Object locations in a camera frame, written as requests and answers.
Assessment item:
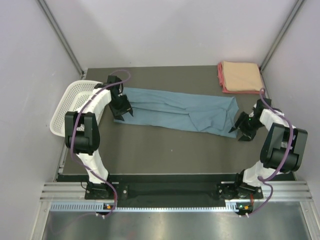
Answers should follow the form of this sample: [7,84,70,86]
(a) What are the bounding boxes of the folded peach t shirt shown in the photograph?
[220,60,264,92]

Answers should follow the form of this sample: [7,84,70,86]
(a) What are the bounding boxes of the aluminium corner post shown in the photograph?
[35,0,85,77]
[259,0,307,74]

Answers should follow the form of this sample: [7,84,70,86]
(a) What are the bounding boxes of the white perforated plastic basket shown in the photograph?
[49,80,112,137]

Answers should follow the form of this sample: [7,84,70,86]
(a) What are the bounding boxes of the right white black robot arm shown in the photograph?
[217,97,308,200]

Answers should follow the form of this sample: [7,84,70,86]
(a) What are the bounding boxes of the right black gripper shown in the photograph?
[229,111,266,142]

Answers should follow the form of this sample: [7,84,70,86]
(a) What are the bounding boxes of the slotted grey cable duct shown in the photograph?
[49,201,254,213]

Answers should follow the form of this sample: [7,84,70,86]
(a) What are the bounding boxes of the blue t shirt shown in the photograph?
[122,87,239,139]

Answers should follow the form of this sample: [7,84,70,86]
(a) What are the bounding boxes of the folded pink t shirt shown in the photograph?
[216,61,265,95]

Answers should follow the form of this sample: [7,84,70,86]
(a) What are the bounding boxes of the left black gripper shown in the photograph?
[108,94,133,121]

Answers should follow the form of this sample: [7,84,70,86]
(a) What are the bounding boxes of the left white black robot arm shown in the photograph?
[64,74,134,199]

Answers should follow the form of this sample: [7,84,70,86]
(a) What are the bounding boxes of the left aluminium corner post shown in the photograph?
[35,0,85,77]

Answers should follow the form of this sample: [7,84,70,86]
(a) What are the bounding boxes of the right aluminium corner post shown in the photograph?
[259,0,307,74]

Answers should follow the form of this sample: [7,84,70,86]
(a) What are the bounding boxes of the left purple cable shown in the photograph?
[69,69,132,218]

